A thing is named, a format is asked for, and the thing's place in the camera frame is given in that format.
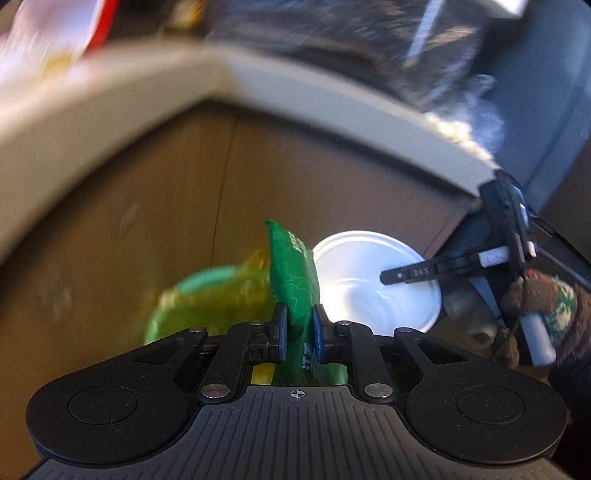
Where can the black foil-wrapped oven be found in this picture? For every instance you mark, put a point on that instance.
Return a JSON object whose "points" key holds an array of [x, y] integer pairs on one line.
{"points": [[421, 51]]}

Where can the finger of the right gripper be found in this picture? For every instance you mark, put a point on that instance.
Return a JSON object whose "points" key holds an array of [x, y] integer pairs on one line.
{"points": [[429, 271]]}

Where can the white paper bowl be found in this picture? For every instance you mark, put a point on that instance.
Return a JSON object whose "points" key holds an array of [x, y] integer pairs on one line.
{"points": [[349, 265]]}

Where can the green snack packet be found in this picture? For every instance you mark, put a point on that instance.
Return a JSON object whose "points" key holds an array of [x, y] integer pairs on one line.
{"points": [[294, 282]]}

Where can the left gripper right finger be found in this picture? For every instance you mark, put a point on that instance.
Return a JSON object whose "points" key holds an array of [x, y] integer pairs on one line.
{"points": [[354, 346]]}

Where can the yellow bin liner bag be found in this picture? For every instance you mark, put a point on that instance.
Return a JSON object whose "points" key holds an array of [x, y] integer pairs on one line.
{"points": [[240, 295]]}

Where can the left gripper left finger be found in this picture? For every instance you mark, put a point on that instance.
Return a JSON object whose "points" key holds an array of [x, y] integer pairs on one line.
{"points": [[245, 345]]}

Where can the gloved operator hand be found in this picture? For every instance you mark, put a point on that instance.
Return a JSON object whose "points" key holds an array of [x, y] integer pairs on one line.
{"points": [[553, 316]]}

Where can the green trash bin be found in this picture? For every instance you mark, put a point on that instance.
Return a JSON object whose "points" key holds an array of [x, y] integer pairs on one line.
{"points": [[203, 299]]}

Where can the white garlic cloves pile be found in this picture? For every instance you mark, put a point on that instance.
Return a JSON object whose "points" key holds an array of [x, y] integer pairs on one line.
{"points": [[459, 133]]}

